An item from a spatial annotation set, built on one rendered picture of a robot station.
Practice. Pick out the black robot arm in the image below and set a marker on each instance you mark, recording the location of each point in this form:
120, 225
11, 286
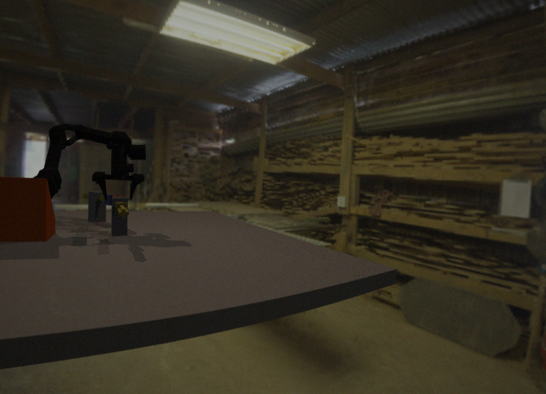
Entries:
117, 141

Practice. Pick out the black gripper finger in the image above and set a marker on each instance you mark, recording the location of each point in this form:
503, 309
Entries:
102, 184
132, 188

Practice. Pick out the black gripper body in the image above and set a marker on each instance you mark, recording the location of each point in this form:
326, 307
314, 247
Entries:
101, 175

